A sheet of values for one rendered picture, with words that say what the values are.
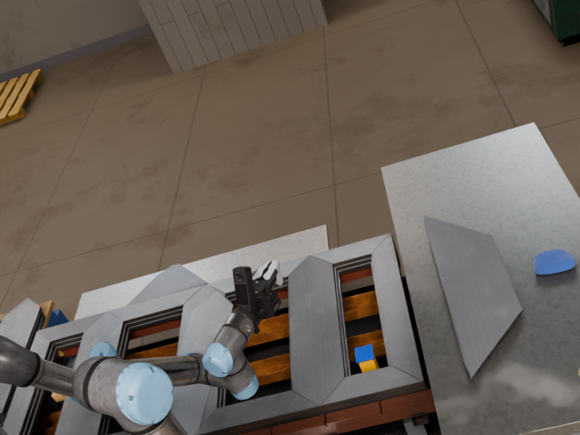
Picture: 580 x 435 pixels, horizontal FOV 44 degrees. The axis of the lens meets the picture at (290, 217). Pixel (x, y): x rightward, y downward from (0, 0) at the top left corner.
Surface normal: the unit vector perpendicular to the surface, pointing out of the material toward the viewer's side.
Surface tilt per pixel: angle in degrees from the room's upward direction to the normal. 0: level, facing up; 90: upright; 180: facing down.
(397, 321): 0
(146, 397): 82
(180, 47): 90
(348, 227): 0
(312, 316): 0
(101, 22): 90
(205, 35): 90
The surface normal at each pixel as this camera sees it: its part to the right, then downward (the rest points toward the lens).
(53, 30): -0.01, 0.61
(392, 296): -0.33, -0.76
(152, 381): 0.80, -0.07
